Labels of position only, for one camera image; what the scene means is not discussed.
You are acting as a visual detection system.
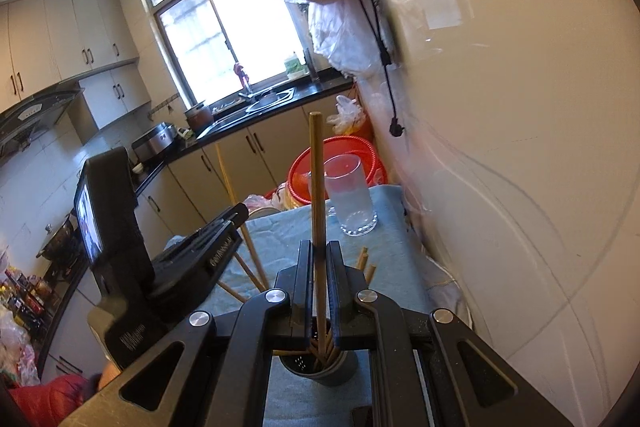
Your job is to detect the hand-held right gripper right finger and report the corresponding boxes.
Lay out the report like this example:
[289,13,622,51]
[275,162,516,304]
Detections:
[325,239,576,427]

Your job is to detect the brown wooden chopstick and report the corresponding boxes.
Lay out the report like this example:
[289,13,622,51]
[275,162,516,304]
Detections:
[309,112,328,358]

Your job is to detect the black kitchen countertop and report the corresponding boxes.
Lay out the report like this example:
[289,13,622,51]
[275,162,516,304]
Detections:
[35,74,356,358]

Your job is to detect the beige cabinets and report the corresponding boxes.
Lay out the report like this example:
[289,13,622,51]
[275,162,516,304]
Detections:
[0,0,151,130]
[42,99,361,378]

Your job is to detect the silver rice cooker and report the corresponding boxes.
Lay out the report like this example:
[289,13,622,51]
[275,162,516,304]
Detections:
[131,123,178,162]

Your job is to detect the beige upper cabinets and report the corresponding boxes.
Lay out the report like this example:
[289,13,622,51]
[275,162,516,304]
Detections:
[0,0,151,130]

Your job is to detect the brown clay pot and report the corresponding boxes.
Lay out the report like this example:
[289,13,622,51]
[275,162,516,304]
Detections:
[184,102,215,132]

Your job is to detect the clear glass cup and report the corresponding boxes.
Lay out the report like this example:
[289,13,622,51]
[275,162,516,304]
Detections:
[324,153,378,238]

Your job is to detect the hanging white plastic bag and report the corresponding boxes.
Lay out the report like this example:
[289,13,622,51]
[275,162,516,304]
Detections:
[307,0,396,78]

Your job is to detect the dark grey utensil holder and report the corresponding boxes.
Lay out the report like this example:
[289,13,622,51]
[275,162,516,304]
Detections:
[277,319,358,387]

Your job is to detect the row of sauce bottles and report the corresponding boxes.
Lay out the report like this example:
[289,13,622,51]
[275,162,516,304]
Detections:
[0,267,56,333]

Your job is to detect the snack bags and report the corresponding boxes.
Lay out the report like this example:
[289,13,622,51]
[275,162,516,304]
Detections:
[244,194,291,218]

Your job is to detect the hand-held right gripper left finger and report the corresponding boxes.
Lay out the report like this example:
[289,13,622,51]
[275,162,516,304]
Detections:
[60,239,317,427]

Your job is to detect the heap of plastic bags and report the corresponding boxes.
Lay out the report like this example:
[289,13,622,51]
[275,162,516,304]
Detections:
[0,307,41,388]

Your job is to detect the person's left hand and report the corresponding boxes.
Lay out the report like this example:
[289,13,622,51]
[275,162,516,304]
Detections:
[97,364,123,390]

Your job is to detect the black cable with plug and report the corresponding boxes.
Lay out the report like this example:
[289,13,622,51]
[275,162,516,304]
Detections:
[350,0,407,138]

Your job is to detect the red plastic basin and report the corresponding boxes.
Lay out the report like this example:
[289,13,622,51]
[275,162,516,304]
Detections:
[287,136,388,210]

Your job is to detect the dark frying pan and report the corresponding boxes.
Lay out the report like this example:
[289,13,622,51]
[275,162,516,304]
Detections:
[37,224,81,260]

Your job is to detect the kitchen sink with faucet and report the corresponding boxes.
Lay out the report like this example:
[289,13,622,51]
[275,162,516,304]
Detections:
[210,62,296,118]

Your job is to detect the black range hood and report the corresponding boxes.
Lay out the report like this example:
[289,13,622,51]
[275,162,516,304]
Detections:
[0,89,86,162]

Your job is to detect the person's left forearm red sleeve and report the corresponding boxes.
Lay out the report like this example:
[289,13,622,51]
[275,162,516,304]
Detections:
[10,374,101,427]

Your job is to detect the kitchen window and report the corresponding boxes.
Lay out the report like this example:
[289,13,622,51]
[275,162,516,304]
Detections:
[135,0,321,108]

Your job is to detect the crumpled clear plastic bag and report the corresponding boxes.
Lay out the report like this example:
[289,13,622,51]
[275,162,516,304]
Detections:
[327,94,371,135]

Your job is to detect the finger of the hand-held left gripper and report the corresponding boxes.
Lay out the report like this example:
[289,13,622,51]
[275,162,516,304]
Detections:
[197,203,249,230]
[160,219,248,258]

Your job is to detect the pale wooden chopstick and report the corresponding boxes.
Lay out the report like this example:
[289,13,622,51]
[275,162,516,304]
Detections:
[215,143,271,293]

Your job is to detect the green box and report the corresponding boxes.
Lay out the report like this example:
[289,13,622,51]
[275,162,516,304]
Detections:
[284,52,308,80]

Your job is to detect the beige lower cabinets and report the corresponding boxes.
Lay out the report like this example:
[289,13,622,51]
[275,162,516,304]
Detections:
[42,99,361,378]

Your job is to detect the bunch of wooden chopsticks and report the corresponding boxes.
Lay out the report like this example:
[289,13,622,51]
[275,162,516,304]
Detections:
[217,247,377,365]

